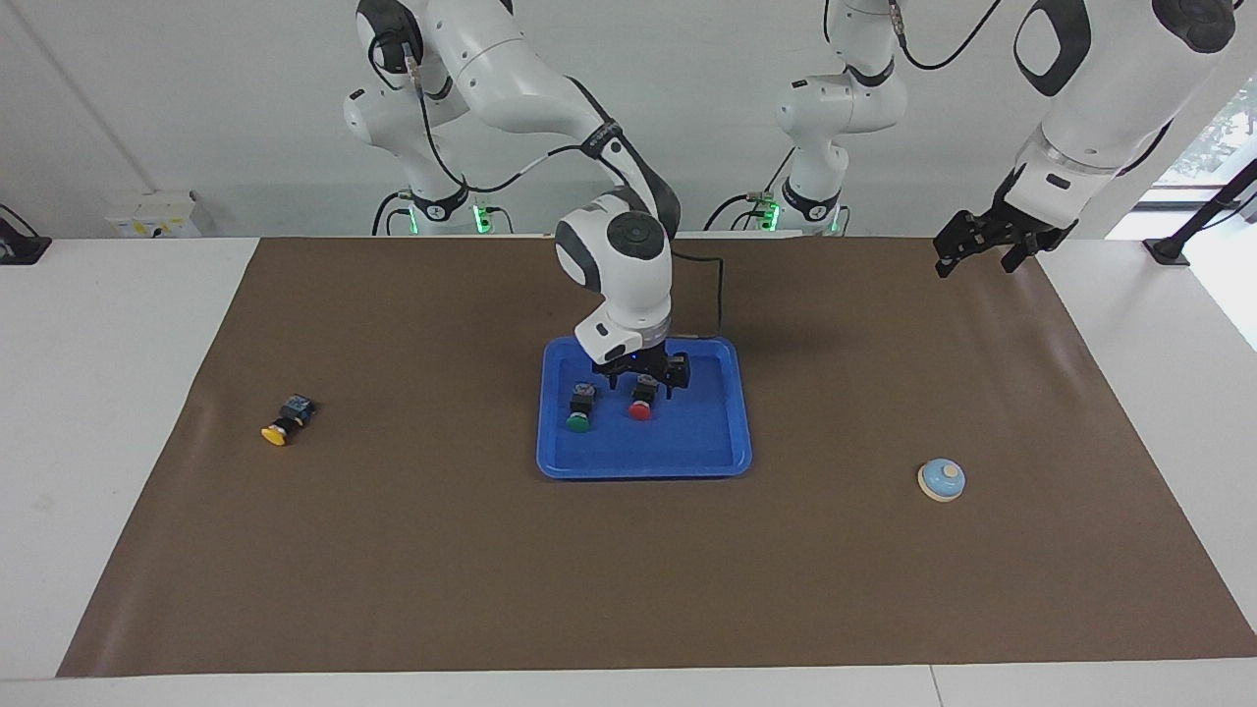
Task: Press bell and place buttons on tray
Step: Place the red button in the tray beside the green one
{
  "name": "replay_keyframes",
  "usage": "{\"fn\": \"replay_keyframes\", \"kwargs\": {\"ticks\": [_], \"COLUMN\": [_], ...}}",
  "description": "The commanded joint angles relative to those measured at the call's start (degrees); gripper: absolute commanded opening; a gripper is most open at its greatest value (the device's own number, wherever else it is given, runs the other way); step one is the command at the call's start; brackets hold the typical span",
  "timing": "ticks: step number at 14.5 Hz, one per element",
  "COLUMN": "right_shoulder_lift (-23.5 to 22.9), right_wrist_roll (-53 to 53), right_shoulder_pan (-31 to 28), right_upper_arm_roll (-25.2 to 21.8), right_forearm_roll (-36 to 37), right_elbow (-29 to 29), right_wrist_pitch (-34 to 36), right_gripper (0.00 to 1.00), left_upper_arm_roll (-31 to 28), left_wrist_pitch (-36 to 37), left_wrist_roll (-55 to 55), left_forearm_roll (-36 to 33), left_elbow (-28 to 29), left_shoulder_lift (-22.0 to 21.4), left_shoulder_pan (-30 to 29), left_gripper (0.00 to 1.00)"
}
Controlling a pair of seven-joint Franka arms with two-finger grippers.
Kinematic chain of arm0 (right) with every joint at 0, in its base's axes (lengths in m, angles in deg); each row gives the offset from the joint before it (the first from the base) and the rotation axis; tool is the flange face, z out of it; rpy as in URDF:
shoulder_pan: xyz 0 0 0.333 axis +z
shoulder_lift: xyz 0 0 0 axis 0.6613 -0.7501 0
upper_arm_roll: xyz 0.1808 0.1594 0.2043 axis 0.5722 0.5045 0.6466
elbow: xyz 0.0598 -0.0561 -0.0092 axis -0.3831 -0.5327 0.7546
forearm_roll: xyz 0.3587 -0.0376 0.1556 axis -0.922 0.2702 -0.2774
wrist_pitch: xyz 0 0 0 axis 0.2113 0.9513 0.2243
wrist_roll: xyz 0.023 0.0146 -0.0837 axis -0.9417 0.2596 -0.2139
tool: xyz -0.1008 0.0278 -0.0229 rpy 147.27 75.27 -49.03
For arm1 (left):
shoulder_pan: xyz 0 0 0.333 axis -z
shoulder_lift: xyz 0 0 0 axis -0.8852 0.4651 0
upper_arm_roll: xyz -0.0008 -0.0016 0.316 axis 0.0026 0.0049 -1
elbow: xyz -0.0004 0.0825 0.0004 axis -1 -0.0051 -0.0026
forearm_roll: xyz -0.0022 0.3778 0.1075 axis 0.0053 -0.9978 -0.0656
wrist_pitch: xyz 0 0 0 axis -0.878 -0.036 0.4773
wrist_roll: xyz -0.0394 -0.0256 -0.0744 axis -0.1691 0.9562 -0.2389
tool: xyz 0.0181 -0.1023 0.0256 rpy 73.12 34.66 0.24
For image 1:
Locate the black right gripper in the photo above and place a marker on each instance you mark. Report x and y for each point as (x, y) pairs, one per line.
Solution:
(643, 358)

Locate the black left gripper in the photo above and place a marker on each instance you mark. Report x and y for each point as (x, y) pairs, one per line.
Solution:
(1016, 234)

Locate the red push button switch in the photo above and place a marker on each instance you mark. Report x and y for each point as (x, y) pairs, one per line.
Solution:
(640, 410)

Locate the green push button switch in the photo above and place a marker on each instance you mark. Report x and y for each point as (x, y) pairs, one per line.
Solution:
(578, 423)

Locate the light blue desk bell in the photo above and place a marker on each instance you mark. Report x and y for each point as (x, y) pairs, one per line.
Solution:
(941, 481)

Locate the yellow push button switch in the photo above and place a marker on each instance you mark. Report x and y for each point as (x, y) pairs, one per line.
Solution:
(276, 434)

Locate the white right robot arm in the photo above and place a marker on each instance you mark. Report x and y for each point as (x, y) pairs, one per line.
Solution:
(511, 69)

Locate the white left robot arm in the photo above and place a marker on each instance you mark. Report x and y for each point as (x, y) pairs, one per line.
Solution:
(1100, 98)

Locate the blue plastic tray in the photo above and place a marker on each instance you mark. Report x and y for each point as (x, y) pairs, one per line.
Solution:
(638, 452)

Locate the black clamp stand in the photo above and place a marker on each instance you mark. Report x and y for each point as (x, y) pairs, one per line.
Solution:
(1167, 250)

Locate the window with green foliage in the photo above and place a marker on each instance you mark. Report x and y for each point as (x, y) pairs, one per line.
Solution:
(1223, 133)

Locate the brown table mat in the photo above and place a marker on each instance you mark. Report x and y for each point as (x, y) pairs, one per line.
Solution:
(393, 570)

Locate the white wall socket box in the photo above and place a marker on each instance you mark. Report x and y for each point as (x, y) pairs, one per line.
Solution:
(157, 216)

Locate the black desk mount base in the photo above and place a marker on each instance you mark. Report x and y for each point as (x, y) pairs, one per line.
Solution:
(20, 250)

